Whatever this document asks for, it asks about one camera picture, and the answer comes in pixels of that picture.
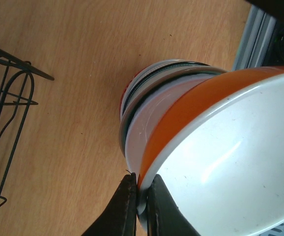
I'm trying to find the pale green bowl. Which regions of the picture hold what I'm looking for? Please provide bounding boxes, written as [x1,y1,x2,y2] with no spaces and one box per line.
[119,59,226,153]

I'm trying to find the orange bowl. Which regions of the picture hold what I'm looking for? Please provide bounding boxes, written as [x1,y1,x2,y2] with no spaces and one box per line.
[137,66,284,236]

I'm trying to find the black wire dish rack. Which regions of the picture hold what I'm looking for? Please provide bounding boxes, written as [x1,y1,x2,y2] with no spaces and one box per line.
[0,49,54,207]

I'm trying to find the white bowl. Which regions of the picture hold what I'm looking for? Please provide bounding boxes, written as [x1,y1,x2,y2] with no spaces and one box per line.
[124,73,214,175]

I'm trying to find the red bottom bowl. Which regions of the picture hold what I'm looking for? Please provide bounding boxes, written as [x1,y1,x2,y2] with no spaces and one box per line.
[119,65,155,121]

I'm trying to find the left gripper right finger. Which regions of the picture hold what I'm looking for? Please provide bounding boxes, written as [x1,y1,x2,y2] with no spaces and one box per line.
[146,174,199,236]

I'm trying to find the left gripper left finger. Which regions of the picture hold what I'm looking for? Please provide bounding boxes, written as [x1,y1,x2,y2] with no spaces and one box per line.
[83,173,137,236]

